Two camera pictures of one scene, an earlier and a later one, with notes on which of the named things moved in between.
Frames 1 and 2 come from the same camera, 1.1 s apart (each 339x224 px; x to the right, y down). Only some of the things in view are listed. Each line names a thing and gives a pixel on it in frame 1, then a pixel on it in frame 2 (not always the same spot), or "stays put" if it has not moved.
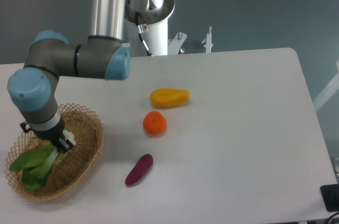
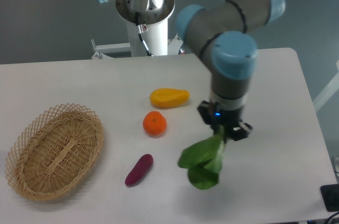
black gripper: x=52 y=135 → x=226 y=118
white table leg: x=333 y=87 stays put
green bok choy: x=36 y=163 → x=204 y=160
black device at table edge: x=330 y=194 stays put
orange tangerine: x=154 y=123 stays put
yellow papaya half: x=169 y=97 stays put
